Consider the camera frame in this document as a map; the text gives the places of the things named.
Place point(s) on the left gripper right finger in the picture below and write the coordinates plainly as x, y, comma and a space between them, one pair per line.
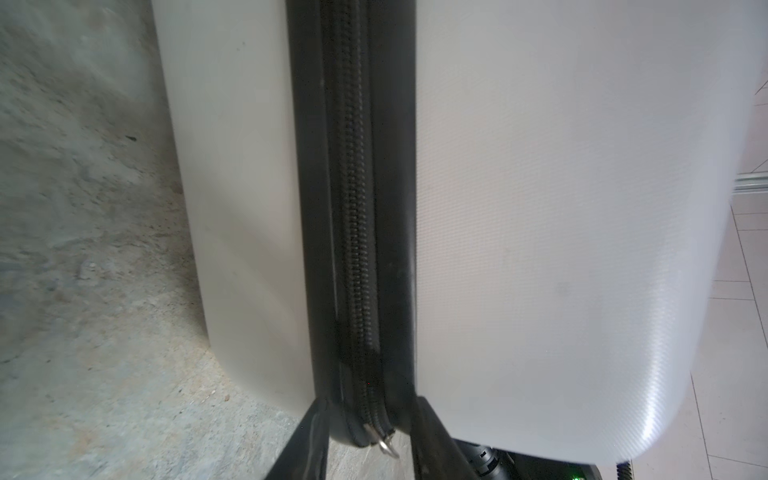
435, 454

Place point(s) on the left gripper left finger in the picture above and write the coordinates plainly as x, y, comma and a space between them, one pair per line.
305, 456

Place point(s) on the black suitcase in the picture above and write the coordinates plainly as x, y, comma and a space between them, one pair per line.
513, 209

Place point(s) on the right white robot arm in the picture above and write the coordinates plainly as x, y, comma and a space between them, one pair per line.
491, 463

